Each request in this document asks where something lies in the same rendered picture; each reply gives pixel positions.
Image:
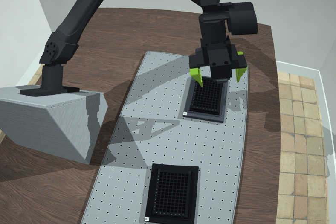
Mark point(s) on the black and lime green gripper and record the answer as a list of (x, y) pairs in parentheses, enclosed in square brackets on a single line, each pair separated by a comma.
[(196, 61)]

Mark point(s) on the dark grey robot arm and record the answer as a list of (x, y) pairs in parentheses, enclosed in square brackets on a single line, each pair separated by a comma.
[(62, 44)]

